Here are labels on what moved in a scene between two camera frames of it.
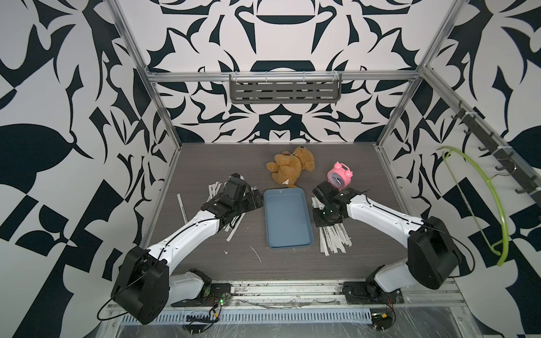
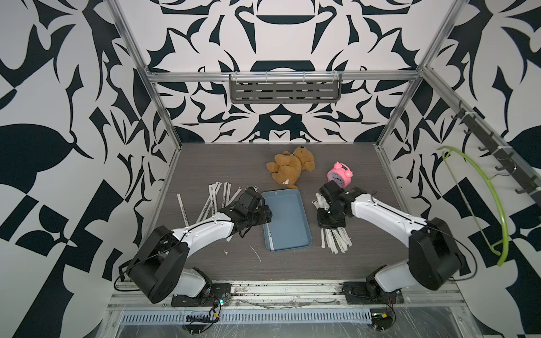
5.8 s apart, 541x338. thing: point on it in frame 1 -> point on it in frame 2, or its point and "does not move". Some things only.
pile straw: [332, 239] does not move
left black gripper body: [249, 203] -> [261, 216]
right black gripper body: [322, 216] does not move
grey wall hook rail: [505, 154] does not move
